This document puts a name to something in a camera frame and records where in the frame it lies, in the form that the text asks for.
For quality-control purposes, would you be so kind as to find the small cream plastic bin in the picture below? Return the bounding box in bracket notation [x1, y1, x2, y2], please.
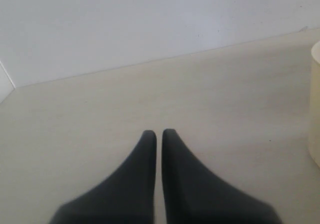
[308, 41, 320, 167]

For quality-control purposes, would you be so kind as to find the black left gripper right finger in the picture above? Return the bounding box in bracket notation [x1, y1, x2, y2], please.
[161, 129, 282, 224]

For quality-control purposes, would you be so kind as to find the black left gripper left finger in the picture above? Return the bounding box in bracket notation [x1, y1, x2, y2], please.
[50, 130, 157, 224]

